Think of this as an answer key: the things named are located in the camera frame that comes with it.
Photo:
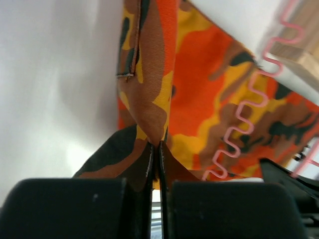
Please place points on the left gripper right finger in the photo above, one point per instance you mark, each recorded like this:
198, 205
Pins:
194, 209

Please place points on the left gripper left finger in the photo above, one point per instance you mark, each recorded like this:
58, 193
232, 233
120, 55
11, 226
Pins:
118, 208

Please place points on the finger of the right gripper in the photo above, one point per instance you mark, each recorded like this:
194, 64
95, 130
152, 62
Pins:
305, 191

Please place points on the orange camouflage trousers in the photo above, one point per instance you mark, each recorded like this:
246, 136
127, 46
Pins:
180, 79

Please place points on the wooden clothes rack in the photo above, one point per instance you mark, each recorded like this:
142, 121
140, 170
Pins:
293, 41

